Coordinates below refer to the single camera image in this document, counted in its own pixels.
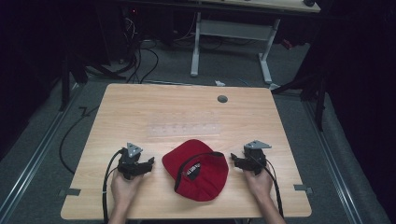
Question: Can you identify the black metal stand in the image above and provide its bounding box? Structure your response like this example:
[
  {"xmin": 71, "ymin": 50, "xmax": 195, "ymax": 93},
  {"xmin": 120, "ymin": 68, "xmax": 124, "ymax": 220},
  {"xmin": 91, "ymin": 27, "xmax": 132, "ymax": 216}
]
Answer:
[
  {"xmin": 58, "ymin": 54, "xmax": 92, "ymax": 113},
  {"xmin": 270, "ymin": 69, "xmax": 329, "ymax": 133}
]

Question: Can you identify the white frame desk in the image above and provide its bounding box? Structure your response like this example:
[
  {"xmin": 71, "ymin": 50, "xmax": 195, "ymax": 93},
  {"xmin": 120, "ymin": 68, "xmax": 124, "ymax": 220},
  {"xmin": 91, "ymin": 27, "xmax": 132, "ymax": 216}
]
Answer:
[{"xmin": 190, "ymin": 0, "xmax": 321, "ymax": 91}]

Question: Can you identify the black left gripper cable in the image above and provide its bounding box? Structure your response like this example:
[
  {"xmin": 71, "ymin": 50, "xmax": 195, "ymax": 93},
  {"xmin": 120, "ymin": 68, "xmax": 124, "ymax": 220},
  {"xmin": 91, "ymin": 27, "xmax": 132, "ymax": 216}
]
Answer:
[{"xmin": 101, "ymin": 148, "xmax": 125, "ymax": 224}]

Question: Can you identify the metal floor rail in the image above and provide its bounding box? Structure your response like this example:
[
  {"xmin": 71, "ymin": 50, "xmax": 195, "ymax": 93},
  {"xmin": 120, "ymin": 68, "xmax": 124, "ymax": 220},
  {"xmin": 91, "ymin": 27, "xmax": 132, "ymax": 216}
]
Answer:
[
  {"xmin": 303, "ymin": 101, "xmax": 365, "ymax": 224},
  {"xmin": 0, "ymin": 83, "xmax": 82, "ymax": 222}
]

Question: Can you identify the person's left hand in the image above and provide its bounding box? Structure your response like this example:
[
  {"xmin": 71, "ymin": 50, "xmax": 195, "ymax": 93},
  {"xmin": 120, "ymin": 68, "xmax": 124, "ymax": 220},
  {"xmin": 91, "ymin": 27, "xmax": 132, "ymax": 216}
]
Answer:
[{"xmin": 110, "ymin": 169, "xmax": 145, "ymax": 207}]

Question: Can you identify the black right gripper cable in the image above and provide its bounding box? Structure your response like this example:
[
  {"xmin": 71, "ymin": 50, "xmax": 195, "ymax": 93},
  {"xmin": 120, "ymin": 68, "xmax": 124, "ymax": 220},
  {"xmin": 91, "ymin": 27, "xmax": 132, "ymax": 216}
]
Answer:
[{"xmin": 248, "ymin": 153, "xmax": 285, "ymax": 218}]

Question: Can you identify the grey tape piece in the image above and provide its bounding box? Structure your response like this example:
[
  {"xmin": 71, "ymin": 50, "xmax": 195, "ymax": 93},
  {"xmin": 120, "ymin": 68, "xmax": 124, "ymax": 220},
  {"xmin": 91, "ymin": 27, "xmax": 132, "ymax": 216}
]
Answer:
[
  {"xmin": 58, "ymin": 188, "xmax": 82, "ymax": 198},
  {"xmin": 292, "ymin": 184, "xmax": 314, "ymax": 196}
]

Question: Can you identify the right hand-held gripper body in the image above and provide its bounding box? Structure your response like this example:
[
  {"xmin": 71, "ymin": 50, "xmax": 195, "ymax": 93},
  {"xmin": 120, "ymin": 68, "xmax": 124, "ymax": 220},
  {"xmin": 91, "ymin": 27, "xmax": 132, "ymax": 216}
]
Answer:
[{"xmin": 242, "ymin": 139, "xmax": 273, "ymax": 175}]

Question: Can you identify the bundle of black cables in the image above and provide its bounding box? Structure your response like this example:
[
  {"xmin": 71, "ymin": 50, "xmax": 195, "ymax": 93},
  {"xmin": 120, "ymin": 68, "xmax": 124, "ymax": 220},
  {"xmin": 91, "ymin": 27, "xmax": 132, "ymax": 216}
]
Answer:
[{"xmin": 120, "ymin": 8, "xmax": 161, "ymax": 85}]

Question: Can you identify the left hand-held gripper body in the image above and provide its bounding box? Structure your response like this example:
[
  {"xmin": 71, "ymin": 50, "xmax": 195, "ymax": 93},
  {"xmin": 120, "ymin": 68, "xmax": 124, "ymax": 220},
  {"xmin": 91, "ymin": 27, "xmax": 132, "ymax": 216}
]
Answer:
[{"xmin": 117, "ymin": 142, "xmax": 148, "ymax": 181}]

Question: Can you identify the red cap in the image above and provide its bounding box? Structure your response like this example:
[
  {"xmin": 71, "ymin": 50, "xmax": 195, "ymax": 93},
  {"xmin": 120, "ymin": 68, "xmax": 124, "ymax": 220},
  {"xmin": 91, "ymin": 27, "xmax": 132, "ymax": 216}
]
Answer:
[{"xmin": 162, "ymin": 138, "xmax": 230, "ymax": 203}]

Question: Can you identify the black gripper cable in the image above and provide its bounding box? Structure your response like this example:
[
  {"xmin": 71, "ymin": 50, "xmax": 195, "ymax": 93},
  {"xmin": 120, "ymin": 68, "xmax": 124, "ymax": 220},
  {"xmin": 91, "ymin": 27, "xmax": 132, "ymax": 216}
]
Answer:
[
  {"xmin": 248, "ymin": 153, "xmax": 285, "ymax": 218},
  {"xmin": 101, "ymin": 148, "xmax": 125, "ymax": 224}
]

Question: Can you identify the black floor cable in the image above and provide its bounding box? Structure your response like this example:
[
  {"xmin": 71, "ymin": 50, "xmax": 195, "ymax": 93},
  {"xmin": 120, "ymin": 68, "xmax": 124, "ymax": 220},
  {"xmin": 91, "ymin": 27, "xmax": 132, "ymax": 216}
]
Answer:
[{"xmin": 58, "ymin": 105, "xmax": 101, "ymax": 175}]

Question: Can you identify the person's right hand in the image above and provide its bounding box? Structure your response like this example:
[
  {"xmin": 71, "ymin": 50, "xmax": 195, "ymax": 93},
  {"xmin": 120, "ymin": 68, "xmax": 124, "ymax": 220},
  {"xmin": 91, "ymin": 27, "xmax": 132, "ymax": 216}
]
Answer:
[{"xmin": 243, "ymin": 165, "xmax": 276, "ymax": 203}]

